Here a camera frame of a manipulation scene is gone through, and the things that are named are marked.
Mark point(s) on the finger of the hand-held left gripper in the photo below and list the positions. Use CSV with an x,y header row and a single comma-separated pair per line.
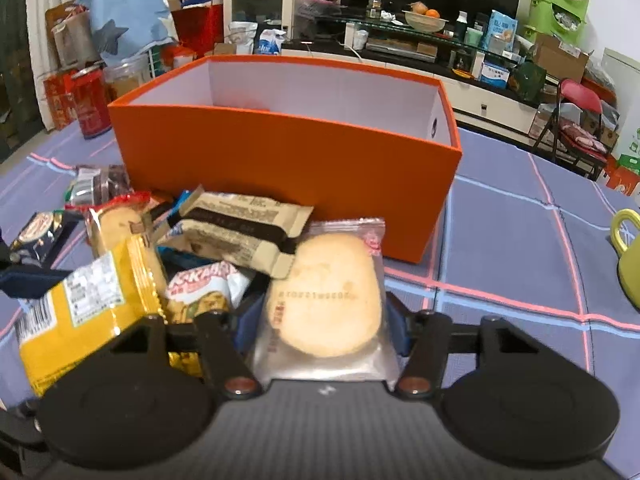
x,y
30,282

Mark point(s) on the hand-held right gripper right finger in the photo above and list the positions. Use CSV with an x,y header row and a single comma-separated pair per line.
x,y
398,330

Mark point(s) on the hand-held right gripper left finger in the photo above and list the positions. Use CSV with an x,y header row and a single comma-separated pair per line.
x,y
250,325

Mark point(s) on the yellow snack packet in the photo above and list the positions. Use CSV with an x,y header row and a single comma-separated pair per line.
x,y
60,330

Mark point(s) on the white red cracker packet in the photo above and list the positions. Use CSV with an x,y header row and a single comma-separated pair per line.
x,y
200,285

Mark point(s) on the round cookie clear packet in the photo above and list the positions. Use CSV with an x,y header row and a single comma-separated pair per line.
x,y
325,305

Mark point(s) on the dark brown snack packet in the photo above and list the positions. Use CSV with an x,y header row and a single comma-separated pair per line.
x,y
100,182

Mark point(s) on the orange cardboard box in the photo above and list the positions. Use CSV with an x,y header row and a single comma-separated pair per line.
x,y
280,160

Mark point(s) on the navy packet with round logo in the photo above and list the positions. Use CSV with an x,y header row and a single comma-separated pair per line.
x,y
37,232

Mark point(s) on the orange-edged cookie packet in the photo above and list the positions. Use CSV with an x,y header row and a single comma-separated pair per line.
x,y
112,227

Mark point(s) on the beige chocolate wafer packet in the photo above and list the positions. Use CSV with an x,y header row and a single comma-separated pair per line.
x,y
240,210

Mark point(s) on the blue plaid tablecloth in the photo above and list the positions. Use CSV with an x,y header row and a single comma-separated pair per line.
x,y
500,220

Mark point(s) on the red gift boxes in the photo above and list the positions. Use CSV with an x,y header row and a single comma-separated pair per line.
x,y
57,100

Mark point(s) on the red drink can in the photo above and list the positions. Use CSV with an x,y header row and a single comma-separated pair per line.
x,y
90,105

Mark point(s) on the clear plastic jar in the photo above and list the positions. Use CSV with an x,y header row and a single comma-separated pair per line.
x,y
127,77

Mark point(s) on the yellow-green mug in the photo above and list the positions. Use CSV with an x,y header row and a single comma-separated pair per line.
x,y
631,270

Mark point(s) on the white television stand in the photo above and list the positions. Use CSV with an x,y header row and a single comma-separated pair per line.
x,y
500,102

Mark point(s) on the brown cardboard carton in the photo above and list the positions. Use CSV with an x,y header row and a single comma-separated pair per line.
x,y
70,35

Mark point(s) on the blue tissue box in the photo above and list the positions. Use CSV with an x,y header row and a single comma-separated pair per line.
x,y
495,76

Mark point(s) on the dark green bag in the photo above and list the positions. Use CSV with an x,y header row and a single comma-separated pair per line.
x,y
527,82

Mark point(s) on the blue white milk bag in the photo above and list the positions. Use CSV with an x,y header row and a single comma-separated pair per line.
x,y
267,42

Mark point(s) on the blue shark cloth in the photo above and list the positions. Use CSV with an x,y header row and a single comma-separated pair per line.
x,y
125,10

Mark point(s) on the red folding chair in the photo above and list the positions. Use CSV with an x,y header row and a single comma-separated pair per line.
x,y
580,92

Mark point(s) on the red paper bag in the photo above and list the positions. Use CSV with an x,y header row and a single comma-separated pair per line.
x,y
197,30

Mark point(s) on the fruit bowl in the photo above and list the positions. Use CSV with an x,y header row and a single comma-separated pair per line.
x,y
425,22

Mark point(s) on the brown cardboard box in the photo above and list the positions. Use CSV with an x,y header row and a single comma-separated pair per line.
x,y
560,62

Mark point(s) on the small white cabinet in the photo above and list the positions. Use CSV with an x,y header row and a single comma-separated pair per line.
x,y
235,10

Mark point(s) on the blue white standing packet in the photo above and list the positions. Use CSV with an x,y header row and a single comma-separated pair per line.
x,y
502,30

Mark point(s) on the orange fruit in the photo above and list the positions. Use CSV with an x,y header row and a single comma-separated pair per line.
x,y
433,13

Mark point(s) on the pale round fruit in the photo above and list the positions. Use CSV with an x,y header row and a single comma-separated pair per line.
x,y
420,8

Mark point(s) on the white appliance with green print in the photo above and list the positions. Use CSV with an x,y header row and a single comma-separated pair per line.
x,y
625,67

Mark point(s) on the green stacked bins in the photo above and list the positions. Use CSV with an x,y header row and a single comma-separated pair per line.
x,y
542,10

